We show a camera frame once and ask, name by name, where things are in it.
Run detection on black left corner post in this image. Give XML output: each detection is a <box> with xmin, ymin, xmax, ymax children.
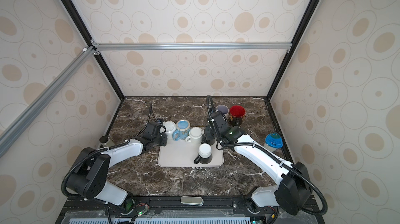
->
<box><xmin>60</xmin><ymin>0</ymin><xmax>125</xmax><ymax>101</ymax></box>

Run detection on blue butterfly mug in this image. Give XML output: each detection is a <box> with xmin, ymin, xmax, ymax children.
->
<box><xmin>172</xmin><ymin>119</ymin><xmax>190</xmax><ymax>141</ymax></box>

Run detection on pink iridescent mug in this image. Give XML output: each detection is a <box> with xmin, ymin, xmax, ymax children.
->
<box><xmin>216</xmin><ymin>105</ymin><xmax>229</xmax><ymax>119</ymax></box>

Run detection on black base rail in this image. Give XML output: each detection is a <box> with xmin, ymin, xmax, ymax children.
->
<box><xmin>56</xmin><ymin>195</ymin><xmax>324</xmax><ymax>224</ymax></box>

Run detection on white ribbed mug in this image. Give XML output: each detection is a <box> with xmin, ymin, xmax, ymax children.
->
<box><xmin>163</xmin><ymin>121</ymin><xmax>176</xmax><ymax>141</ymax></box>

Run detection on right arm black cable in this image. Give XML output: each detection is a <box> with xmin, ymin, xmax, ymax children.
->
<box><xmin>205</xmin><ymin>95</ymin><xmax>328</xmax><ymax>216</ymax></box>

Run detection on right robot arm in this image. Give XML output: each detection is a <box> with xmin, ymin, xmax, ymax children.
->
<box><xmin>206</xmin><ymin>111</ymin><xmax>313</xmax><ymax>215</ymax></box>

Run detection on cup with blue lid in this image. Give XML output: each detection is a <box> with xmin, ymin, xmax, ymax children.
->
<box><xmin>264</xmin><ymin>133</ymin><xmax>283</xmax><ymax>152</ymax></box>

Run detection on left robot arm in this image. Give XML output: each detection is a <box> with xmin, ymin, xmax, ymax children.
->
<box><xmin>61</xmin><ymin>121</ymin><xmax>168</xmax><ymax>212</ymax></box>

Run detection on plain white mug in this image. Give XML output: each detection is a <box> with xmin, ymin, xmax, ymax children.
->
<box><xmin>185</xmin><ymin>127</ymin><xmax>203</xmax><ymax>145</ymax></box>

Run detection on grey oval base badge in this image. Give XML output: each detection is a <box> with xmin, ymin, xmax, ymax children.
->
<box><xmin>180</xmin><ymin>196</ymin><xmax>204</xmax><ymax>206</ymax></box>

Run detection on beige plastic tray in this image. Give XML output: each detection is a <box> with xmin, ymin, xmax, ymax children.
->
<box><xmin>158</xmin><ymin>135</ymin><xmax>224</xmax><ymax>168</ymax></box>

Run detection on small glass jar dark lid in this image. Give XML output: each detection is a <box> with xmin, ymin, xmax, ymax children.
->
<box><xmin>99</xmin><ymin>135</ymin><xmax>115</xmax><ymax>147</ymax></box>

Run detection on black and white mug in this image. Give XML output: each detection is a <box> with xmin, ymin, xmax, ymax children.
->
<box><xmin>194</xmin><ymin>143</ymin><xmax>212</xmax><ymax>164</ymax></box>

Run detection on black corner frame post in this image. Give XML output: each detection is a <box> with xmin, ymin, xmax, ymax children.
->
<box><xmin>266</xmin><ymin>0</ymin><xmax>320</xmax><ymax>102</ymax></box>

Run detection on black skull mug red inside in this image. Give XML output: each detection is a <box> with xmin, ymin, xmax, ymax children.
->
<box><xmin>228</xmin><ymin>105</ymin><xmax>246</xmax><ymax>127</ymax></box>

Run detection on horizontal aluminium rail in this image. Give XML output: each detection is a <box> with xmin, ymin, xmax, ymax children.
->
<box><xmin>94</xmin><ymin>42</ymin><xmax>292</xmax><ymax>51</ymax></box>

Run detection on black mug white rim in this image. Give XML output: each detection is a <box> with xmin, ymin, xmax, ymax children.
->
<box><xmin>202</xmin><ymin>126</ymin><xmax>216</xmax><ymax>146</ymax></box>

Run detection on diagonal aluminium rail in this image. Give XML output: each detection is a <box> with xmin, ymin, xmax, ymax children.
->
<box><xmin>1</xmin><ymin>46</ymin><xmax>95</xmax><ymax>156</ymax></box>

